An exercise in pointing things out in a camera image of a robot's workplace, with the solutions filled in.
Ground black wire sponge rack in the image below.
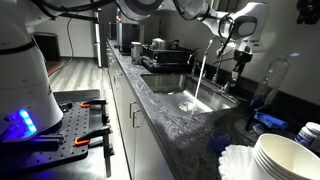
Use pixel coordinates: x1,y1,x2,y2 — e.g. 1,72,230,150
245,105,303,143

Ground chrome lever faucet handle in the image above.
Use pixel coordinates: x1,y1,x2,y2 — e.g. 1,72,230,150
222,81,238,94
198,68,209,80

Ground black orange bar clamp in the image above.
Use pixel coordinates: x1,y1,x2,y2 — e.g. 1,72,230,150
73,124,116,179
79,98,111,126

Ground metal stand pole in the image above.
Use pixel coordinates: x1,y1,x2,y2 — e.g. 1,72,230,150
92,8,103,69

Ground stainless steel sink basin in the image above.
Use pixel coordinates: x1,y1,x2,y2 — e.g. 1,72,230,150
140,73,240,117

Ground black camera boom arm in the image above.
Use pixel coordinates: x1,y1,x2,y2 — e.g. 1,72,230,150
59,11,100,24

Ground grey kitchen cabinet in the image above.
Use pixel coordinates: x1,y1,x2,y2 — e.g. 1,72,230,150
105,39,176,180

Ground metal cabinet door handle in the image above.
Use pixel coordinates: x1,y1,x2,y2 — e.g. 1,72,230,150
128,101,140,120
132,109,143,130

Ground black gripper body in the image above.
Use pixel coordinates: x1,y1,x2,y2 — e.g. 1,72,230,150
233,49,254,65

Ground blue sponge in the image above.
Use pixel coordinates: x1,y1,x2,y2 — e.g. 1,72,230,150
256,111,290,131

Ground black dish drying rack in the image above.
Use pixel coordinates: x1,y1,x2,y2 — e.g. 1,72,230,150
140,44,198,74

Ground clear dish soap bottle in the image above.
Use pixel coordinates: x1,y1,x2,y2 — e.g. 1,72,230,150
249,52,301,113

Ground black wall dispenser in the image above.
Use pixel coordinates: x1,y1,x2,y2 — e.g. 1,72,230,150
296,0,320,26

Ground running water stream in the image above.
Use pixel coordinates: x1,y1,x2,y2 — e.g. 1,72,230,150
190,41,210,114

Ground chrome sink faucet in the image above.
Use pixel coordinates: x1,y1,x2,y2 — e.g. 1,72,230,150
204,37,227,84

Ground white pill bottle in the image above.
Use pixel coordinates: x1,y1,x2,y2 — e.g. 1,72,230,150
294,122,320,152

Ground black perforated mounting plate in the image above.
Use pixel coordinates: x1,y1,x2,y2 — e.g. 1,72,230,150
0,99,116,175

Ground white paper coffee filters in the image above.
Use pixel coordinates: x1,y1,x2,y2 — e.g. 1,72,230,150
218,144,258,180

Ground black coffee machine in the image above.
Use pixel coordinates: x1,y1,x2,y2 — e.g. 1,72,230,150
116,13,144,55

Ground black hanging cable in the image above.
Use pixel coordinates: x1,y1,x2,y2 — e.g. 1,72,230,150
48,16,76,77

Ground chrome side sprayer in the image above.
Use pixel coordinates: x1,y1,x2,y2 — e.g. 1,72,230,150
187,53,198,76

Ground metal canister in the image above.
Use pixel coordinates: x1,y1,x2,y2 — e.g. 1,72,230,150
130,41,144,65

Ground black trash bin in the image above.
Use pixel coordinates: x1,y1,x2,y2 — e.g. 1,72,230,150
33,31,62,62

